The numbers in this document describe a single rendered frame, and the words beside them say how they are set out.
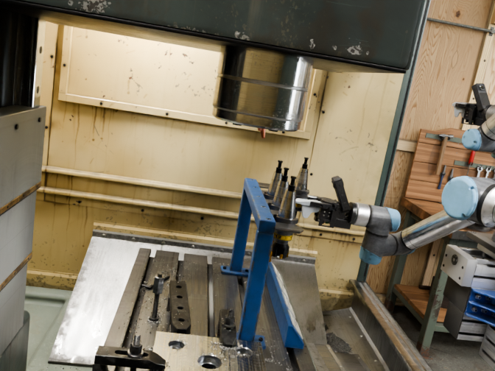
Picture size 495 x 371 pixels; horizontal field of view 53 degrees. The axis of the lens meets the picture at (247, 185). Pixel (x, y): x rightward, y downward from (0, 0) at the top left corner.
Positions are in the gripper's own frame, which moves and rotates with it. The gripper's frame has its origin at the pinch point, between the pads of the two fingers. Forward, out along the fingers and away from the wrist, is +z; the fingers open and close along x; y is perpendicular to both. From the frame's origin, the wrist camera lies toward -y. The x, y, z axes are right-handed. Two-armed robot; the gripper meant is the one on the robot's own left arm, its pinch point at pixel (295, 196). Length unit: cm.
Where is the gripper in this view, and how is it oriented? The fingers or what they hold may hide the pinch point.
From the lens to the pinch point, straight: 159.7
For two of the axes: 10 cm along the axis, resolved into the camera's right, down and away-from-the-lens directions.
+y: -1.9, 9.6, 2.0
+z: -9.8, -1.7, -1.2
